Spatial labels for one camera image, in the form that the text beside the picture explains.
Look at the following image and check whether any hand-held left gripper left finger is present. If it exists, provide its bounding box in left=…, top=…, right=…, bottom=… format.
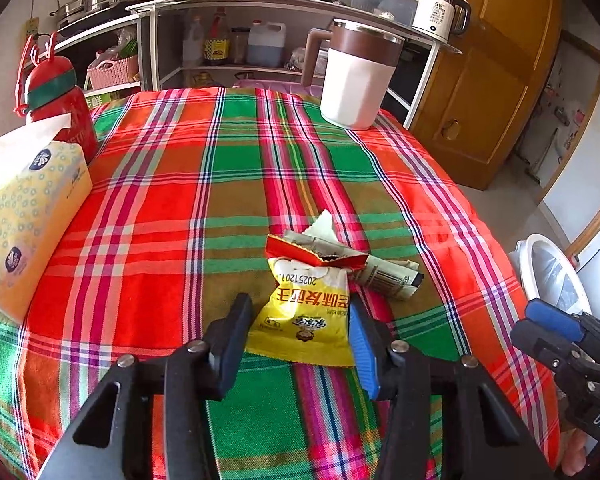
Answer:
left=36, top=292, right=255, bottom=480

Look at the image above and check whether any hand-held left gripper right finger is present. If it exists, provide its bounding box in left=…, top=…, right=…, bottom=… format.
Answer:
left=347, top=300, right=556, bottom=480

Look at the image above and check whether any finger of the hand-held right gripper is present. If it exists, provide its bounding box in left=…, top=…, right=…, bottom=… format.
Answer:
left=524, top=298, right=600, bottom=343
left=510, top=319, right=588, bottom=386

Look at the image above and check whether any white trash bin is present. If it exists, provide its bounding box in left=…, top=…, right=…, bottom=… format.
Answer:
left=509, top=232, right=593, bottom=321

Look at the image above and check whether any yellow snack packet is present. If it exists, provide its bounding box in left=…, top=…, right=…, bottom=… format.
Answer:
left=244, top=255, right=357, bottom=368

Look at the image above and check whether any person's right hand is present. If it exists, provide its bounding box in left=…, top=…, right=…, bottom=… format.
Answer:
left=561, top=427, right=593, bottom=478

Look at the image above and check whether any red torn wrapper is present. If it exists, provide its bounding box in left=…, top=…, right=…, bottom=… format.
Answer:
left=284, top=209, right=426, bottom=302

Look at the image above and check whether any plaid tablecloth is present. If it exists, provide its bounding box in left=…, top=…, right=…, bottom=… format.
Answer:
left=0, top=86, right=563, bottom=480

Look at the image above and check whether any yellow patterned tissue pack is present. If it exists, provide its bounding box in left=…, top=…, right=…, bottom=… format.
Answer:
left=0, top=112, right=93, bottom=323

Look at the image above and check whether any wooden door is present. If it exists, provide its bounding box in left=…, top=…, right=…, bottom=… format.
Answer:
left=410, top=0, right=563, bottom=191

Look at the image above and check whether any white mug with brown lid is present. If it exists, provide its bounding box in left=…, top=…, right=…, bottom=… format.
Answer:
left=300, top=17, right=406, bottom=131

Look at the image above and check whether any crumpled plastic bag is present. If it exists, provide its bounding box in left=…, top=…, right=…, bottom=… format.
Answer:
left=286, top=47, right=311, bottom=72

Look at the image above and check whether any pink basket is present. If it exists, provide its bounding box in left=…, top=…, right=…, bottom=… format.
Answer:
left=86, top=55, right=140, bottom=90

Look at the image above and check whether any translucent plastic jug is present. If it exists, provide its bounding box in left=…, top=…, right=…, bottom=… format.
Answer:
left=246, top=20, right=287, bottom=68

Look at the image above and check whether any small glass jar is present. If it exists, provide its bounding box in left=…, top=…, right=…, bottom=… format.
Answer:
left=230, top=26, right=248, bottom=65

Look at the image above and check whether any yellow label oil bottle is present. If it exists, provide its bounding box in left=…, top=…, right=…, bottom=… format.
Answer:
left=203, top=7, right=231, bottom=66

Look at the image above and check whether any red water bottle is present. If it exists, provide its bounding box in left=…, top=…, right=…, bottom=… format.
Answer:
left=13, top=31, right=99, bottom=166

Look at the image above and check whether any white plastic bottle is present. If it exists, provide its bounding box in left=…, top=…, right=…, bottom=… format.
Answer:
left=182, top=15, right=206, bottom=67

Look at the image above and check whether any white electric kettle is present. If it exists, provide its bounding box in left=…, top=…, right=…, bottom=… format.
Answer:
left=411, top=0, right=473, bottom=43

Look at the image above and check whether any white shelf unit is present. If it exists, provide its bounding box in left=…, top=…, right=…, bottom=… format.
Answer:
left=30, top=12, right=146, bottom=106

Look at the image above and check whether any metal kitchen counter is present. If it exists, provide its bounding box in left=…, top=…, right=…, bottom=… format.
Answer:
left=126, top=0, right=463, bottom=128

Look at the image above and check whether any clear plastic storage box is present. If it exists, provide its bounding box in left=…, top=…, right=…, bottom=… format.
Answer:
left=352, top=0, right=421, bottom=23

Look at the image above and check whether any steel pot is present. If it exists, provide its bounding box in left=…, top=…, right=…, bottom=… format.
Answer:
left=50, top=0, right=140, bottom=18

